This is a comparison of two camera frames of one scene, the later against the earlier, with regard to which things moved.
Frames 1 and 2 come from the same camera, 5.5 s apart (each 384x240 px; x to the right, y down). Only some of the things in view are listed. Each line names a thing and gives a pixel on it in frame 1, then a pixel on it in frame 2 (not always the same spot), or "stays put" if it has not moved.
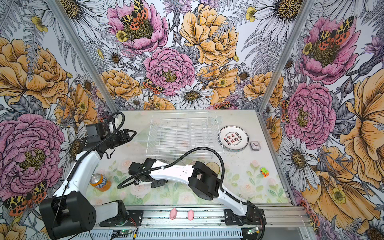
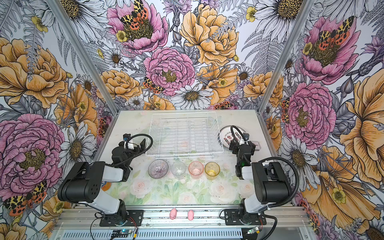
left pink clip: (173, 213) stays put
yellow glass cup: (214, 166) stays put
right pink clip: (190, 215) stays put
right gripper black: (160, 183) → (235, 145)
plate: (233, 137) stays put
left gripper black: (127, 138) → (137, 148)
